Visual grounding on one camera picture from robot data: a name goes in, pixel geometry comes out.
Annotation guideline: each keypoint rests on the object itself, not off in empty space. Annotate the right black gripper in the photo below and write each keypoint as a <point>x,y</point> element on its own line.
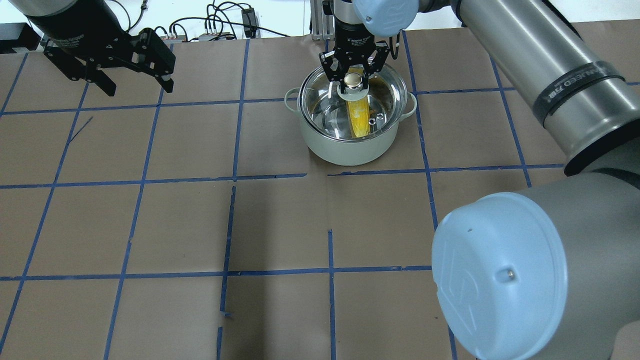
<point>354,37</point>

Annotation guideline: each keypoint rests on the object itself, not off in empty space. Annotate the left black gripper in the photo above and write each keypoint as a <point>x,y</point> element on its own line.
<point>75,31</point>

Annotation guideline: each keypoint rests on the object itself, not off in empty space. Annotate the yellow corn cob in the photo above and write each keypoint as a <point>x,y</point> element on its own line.
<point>359,117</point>

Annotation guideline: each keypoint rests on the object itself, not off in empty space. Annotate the glass pot lid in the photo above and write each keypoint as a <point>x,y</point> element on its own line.
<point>352,100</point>

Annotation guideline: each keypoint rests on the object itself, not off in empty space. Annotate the pale green cooking pot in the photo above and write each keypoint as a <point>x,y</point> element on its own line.
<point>344,153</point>

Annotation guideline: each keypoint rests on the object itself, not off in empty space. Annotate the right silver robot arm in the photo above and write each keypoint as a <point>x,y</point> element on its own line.
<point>472,135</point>

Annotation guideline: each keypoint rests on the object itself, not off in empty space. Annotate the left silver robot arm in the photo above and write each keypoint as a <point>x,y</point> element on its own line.
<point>74,11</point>

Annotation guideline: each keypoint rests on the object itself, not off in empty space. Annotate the small circuit board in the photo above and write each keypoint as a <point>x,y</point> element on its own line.
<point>216,36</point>
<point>172,38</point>

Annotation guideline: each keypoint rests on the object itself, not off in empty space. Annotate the black power adapter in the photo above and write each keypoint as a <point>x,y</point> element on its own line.
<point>250,23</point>

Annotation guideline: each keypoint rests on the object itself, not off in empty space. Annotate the aluminium frame post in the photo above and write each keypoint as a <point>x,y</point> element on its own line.
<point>322,20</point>

